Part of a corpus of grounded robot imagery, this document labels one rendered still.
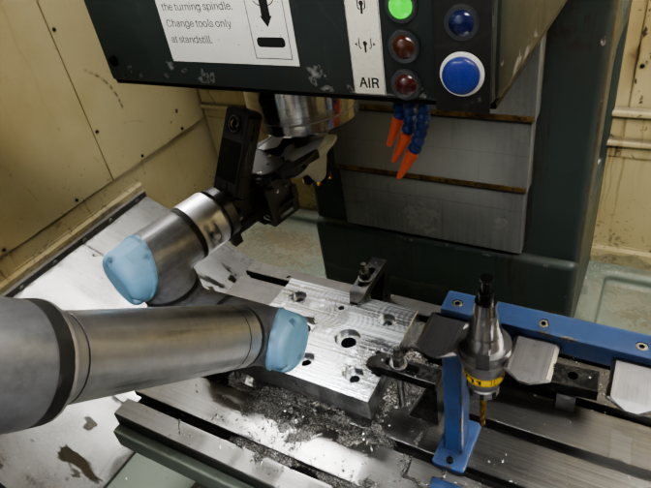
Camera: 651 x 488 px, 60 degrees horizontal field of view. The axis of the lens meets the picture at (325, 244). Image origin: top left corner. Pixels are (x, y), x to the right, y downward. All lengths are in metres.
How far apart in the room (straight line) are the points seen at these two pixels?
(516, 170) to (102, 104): 1.21
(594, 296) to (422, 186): 0.62
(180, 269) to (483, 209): 0.81
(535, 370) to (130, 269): 0.48
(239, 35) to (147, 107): 1.43
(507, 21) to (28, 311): 0.41
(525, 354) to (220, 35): 0.49
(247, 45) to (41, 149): 1.24
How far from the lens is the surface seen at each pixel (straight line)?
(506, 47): 0.48
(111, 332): 0.49
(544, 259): 1.41
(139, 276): 0.69
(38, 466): 1.53
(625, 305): 1.77
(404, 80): 0.49
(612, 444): 1.06
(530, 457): 1.02
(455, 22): 0.46
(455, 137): 1.26
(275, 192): 0.78
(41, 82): 1.75
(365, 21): 0.50
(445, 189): 1.34
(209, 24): 0.59
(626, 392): 0.71
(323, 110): 0.75
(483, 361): 0.72
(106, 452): 1.52
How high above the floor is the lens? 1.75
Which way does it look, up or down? 36 degrees down
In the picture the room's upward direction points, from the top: 10 degrees counter-clockwise
